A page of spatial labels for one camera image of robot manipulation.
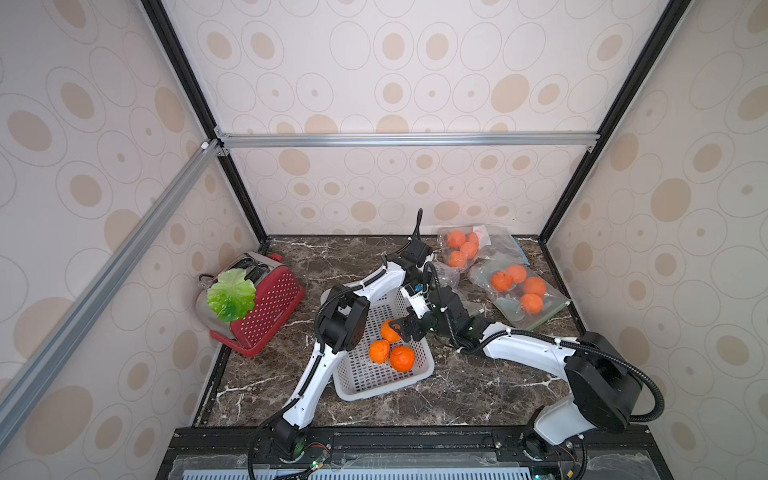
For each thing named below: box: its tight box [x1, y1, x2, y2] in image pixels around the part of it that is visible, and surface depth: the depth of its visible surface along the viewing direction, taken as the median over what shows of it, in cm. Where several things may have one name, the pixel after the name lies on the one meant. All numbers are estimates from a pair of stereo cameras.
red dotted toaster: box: [196, 252, 305, 357], surface depth 88 cm
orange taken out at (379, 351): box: [369, 339, 391, 364], surface depth 85 cm
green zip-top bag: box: [429, 261, 485, 318], surface depth 105 cm
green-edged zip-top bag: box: [469, 259, 571, 330], surface depth 104 cm
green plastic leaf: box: [207, 268, 256, 322], surface depth 79 cm
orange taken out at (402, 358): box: [391, 345, 415, 372], surface depth 83 cm
